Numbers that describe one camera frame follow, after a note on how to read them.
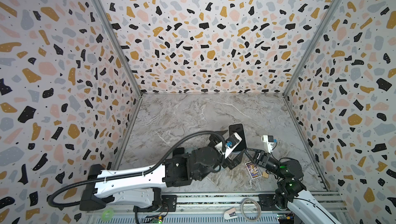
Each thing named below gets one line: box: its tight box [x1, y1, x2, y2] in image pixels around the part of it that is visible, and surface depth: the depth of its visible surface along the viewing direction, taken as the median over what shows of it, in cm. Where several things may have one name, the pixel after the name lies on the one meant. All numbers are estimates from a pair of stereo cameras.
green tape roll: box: [101, 208, 114, 222], surface depth 72 cm
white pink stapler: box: [223, 207, 239, 220], surface depth 71 cm
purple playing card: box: [244, 161, 263, 180], surface depth 84 cm
